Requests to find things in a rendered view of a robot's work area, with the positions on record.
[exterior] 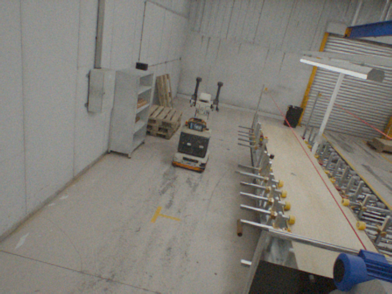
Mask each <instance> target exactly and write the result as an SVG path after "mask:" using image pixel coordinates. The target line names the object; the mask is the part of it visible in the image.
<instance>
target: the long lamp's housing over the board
mask: <svg viewBox="0 0 392 294"><path fill-rule="evenodd" d="M301 60H305V61H310V62H314V63H317V64H321V65H326V66H329V67H334V68H338V69H343V70H346V71H351V72H355V73H358V74H362V75H367V77H366V79H368V80H372V81H377V82H382V81H383V79H384V77H385V74H384V71H382V70H379V69H373V68H367V67H364V66H357V65H351V64H345V63H341V62H335V61H328V60H324V59H318V58H312V57H306V56H302V57H301V58H300V61H301Z"/></svg>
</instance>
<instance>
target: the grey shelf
mask: <svg viewBox="0 0 392 294"><path fill-rule="evenodd" d="M153 76H154V71H149V70H147V71H143V70H140V69H136V67H130V68H125V69H121V70H117V71H116V73H115V87H114V99H113V108H112V110H111V123H110V136H109V144H108V153H109V154H110V150H112V151H116V152H121V153H126V154H128V153H129V155H128V158H129V159H130V158H131V152H132V151H133V150H134V149H135V148H136V147H137V146H138V145H139V144H140V143H141V142H142V141H143V144H144V143H145V137H146V128H147V123H148V115H149V106H150V102H151V93H152V85H153ZM151 79H152V80H151ZM149 92H150V93H149ZM139 99H143V100H144V101H145V100H146V101H147V104H145V105H144V106H142V107H140V108H138V109H137V101H138V100H139ZM148 101H149V102H148ZM134 102H135V103H134ZM147 109H148V110H147ZM146 114H147V115H146ZM137 117H139V118H140V120H139V121H137V122H136V123H135V118H137ZM132 118H133V119H132ZM112 126H113V127H112ZM144 132H145V133H144Z"/></svg>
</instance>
